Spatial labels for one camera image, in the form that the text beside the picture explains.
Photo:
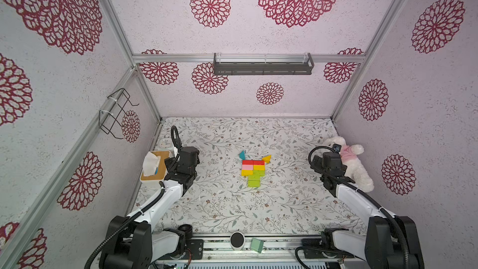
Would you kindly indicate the yellow triangular block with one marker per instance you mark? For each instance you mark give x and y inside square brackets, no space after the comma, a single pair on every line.
[267,159]

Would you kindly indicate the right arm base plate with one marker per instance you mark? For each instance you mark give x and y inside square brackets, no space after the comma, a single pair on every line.
[315,248]

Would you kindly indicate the green cube on rail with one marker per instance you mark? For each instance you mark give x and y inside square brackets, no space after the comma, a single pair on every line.
[257,245]

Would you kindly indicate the black wall shelf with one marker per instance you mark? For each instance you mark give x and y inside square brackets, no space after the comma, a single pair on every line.
[263,68]

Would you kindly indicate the tissue box wooden lid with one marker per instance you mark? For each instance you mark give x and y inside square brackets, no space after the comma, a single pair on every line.
[154,168]

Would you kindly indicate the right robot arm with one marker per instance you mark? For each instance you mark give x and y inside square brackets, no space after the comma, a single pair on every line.
[391,241]

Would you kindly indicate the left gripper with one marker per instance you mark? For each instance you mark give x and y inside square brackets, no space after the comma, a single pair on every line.
[171,166]

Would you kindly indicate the pink block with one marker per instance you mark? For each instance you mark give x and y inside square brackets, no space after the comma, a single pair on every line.
[247,167]

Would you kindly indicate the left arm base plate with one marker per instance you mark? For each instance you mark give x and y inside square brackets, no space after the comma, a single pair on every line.
[192,248]

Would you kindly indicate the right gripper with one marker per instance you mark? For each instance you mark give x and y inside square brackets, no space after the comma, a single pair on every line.
[328,180]

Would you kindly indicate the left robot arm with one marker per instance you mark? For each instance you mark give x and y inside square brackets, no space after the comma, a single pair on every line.
[129,242]

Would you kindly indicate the yellow rectangular block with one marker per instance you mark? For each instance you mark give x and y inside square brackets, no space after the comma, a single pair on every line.
[259,168]

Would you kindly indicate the green block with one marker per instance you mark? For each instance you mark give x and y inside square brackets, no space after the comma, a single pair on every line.
[254,183]
[254,178]
[259,173]

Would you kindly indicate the black wire wall rack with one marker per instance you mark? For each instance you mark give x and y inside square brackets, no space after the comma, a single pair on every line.
[110,118]

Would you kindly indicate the white teddy bear pink shirt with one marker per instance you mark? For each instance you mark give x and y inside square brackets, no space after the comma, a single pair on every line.
[355,169]

